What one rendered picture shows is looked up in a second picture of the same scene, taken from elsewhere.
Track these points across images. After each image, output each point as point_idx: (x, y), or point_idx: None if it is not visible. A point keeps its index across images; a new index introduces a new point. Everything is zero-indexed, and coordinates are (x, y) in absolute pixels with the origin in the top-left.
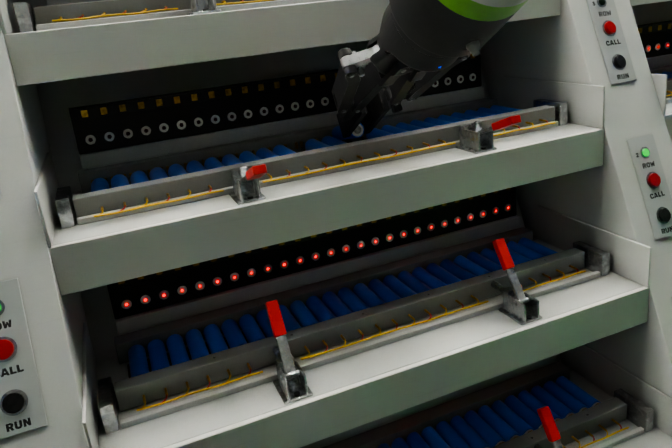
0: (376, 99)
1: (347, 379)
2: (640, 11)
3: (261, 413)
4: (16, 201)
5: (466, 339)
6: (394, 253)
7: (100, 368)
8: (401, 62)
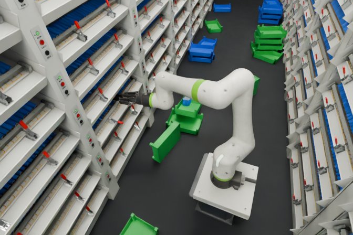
0: (121, 96)
1: (123, 135)
2: None
3: (118, 145)
4: (96, 143)
5: (131, 121)
6: None
7: None
8: None
